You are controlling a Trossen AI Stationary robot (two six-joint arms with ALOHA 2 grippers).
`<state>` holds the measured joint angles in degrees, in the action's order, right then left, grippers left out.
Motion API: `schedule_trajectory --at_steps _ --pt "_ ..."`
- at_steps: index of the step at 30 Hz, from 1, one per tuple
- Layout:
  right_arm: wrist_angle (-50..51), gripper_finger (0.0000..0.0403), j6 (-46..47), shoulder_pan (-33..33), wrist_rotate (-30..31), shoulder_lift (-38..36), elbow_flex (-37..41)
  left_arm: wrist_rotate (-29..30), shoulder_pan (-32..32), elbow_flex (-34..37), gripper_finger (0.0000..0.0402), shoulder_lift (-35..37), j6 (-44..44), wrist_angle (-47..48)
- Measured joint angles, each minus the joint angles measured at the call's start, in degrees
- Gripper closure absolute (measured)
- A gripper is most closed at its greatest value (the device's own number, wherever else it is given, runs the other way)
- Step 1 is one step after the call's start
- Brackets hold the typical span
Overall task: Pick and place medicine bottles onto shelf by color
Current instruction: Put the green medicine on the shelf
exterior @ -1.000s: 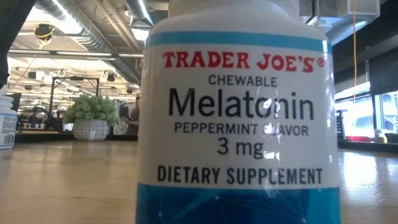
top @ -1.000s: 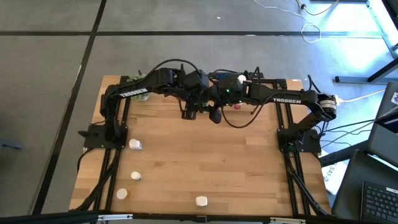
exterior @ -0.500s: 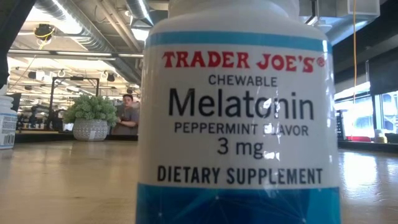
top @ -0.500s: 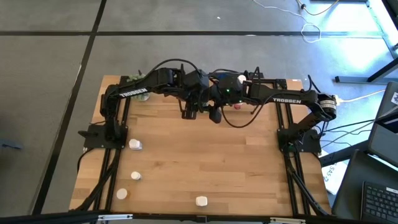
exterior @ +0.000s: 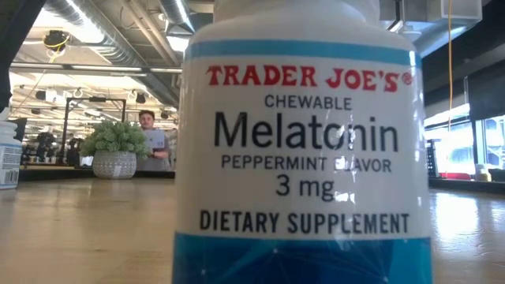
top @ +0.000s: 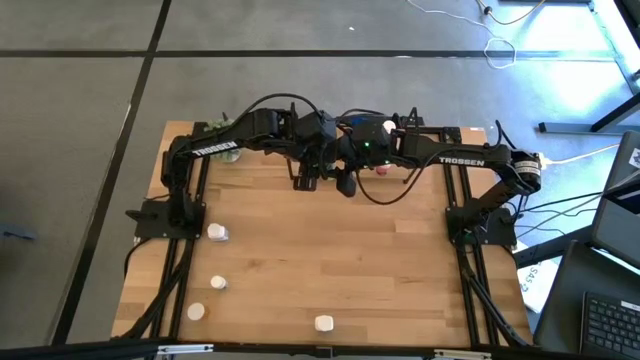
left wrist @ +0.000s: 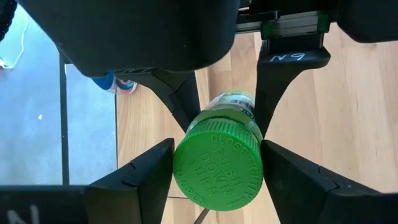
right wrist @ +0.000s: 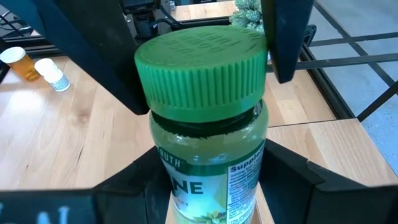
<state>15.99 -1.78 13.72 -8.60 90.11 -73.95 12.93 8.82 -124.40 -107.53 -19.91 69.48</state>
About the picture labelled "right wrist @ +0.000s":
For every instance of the amber bottle white cap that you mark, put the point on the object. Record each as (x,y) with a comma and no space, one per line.
(21,65)

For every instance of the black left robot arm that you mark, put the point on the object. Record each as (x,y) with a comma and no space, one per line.
(143,18)

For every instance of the black aluminium table frame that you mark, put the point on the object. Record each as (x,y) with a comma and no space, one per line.
(37,49)

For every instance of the green potted plant white pot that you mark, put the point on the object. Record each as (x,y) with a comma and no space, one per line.
(248,15)

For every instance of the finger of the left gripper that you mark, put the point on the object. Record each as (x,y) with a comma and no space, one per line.
(287,37)
(93,40)

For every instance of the small white-capped labelled bottle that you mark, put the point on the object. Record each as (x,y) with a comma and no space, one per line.
(54,76)

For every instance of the green caffeine bottle green cap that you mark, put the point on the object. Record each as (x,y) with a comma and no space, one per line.
(202,77)

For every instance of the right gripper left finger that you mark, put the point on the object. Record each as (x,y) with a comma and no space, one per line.
(93,208)

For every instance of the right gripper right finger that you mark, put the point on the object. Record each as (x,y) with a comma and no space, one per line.
(326,205)

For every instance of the wooden shelf black metal frame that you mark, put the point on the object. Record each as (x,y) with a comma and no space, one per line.
(326,149)

